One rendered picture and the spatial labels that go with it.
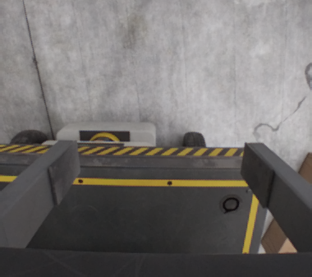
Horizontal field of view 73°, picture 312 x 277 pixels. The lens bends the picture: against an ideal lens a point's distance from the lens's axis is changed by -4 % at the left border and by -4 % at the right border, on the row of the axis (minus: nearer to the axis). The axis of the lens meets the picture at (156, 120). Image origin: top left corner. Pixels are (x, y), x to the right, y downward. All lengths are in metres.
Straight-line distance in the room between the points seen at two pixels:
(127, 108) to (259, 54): 0.42
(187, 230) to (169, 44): 0.48
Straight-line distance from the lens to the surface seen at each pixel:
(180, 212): 0.44
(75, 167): 0.17
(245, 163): 0.17
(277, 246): 0.95
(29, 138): 0.69
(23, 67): 0.78
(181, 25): 0.67
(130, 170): 0.40
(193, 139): 0.59
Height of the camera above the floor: 0.66
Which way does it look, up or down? 73 degrees down
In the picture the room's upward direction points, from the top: 177 degrees counter-clockwise
